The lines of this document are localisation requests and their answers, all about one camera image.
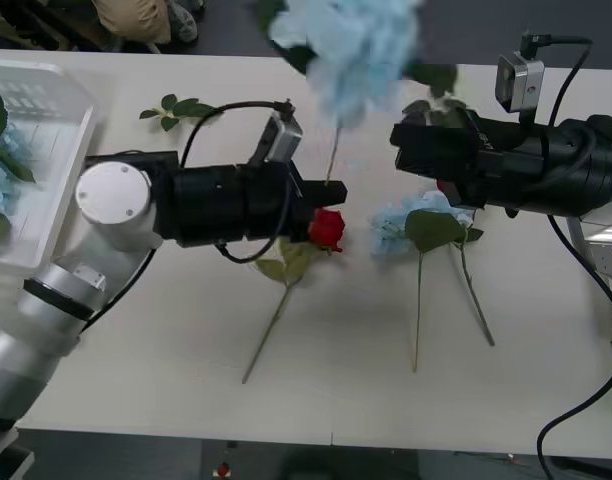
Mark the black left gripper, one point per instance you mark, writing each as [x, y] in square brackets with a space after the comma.
[298, 220]

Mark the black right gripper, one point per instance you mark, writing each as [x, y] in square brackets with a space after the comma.
[506, 165]

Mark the silver and black right arm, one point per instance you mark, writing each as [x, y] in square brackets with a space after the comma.
[576, 165]

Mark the silver and black left arm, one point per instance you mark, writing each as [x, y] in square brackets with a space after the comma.
[111, 195]

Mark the red rose green stem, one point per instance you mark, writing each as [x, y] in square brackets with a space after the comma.
[327, 227]
[473, 235]

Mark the dark green leaf twig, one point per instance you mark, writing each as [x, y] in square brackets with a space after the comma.
[436, 77]

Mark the loose green leaf twig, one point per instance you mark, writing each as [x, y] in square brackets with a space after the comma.
[186, 107]

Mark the person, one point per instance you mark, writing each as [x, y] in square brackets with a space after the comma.
[136, 17]

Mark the shallow white box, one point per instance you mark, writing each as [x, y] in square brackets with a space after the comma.
[51, 165]

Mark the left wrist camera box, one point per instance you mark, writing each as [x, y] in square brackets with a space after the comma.
[281, 140]

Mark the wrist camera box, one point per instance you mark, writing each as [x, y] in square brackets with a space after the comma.
[281, 140]
[518, 82]

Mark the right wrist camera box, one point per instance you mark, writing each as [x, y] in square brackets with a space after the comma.
[518, 82]

